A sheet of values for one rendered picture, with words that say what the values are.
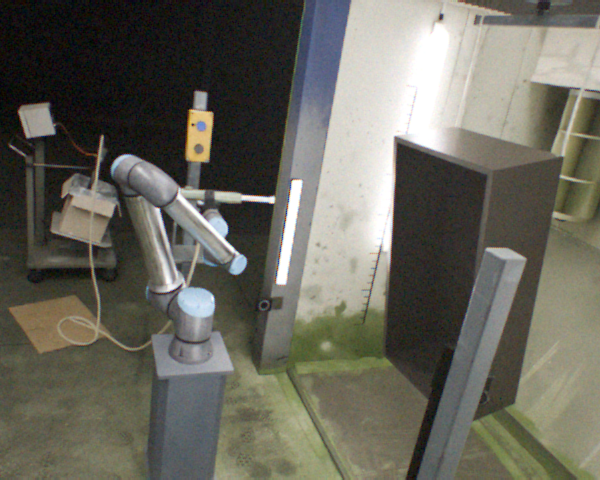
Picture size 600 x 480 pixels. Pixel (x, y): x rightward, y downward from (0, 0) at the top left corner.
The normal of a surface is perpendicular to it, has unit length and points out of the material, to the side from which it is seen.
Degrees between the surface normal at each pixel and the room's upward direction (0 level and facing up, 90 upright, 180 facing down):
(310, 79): 90
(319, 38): 90
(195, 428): 90
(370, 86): 90
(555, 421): 57
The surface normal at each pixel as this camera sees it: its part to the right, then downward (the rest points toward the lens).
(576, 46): -0.93, -0.02
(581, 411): -0.69, -0.53
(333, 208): 0.34, 0.36
